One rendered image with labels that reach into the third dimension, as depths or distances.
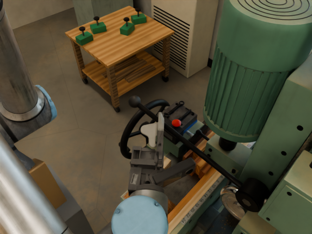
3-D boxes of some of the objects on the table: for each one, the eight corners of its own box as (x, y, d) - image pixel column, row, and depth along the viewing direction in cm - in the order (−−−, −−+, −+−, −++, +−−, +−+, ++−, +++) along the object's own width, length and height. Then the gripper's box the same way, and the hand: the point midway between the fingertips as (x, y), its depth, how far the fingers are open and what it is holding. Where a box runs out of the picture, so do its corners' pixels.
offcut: (162, 161, 92) (162, 154, 89) (171, 166, 91) (171, 160, 88) (154, 170, 90) (154, 164, 87) (163, 175, 88) (163, 169, 85)
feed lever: (184, 198, 85) (283, 203, 59) (189, 202, 81) (296, 207, 56) (119, 102, 78) (199, 61, 53) (122, 102, 75) (209, 57, 50)
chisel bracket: (215, 144, 90) (219, 128, 84) (252, 170, 84) (260, 154, 78) (201, 158, 87) (205, 142, 80) (239, 185, 81) (246, 171, 74)
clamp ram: (188, 131, 100) (191, 114, 93) (204, 142, 97) (208, 126, 90) (172, 145, 96) (174, 129, 89) (189, 158, 92) (191, 142, 85)
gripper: (125, 174, 57) (135, 104, 69) (129, 209, 72) (137, 146, 85) (166, 177, 57) (168, 106, 69) (162, 211, 72) (165, 148, 84)
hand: (161, 128), depth 77 cm, fingers open, 14 cm apart
